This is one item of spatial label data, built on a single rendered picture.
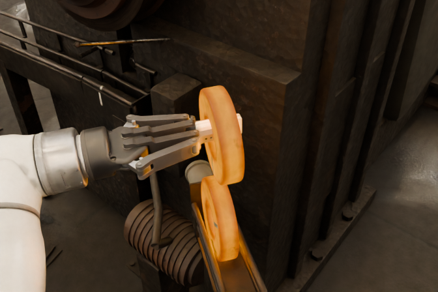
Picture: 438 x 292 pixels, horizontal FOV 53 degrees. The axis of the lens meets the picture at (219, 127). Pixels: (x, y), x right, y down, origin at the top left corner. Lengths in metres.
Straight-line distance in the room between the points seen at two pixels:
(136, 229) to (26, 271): 0.52
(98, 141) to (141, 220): 0.46
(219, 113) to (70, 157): 0.21
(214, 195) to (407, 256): 1.12
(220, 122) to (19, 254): 0.30
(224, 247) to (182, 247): 0.25
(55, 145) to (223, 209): 0.29
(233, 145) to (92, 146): 0.19
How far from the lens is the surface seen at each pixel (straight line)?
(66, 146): 0.63
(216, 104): 0.63
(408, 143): 2.24
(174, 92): 0.97
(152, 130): 0.67
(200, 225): 0.84
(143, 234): 1.06
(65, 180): 0.65
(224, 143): 0.61
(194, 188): 0.87
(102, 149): 0.63
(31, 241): 0.60
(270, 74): 0.89
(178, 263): 1.00
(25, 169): 0.64
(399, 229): 1.84
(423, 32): 1.67
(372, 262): 1.71
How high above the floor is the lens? 1.33
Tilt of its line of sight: 38 degrees down
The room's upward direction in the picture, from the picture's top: straight up
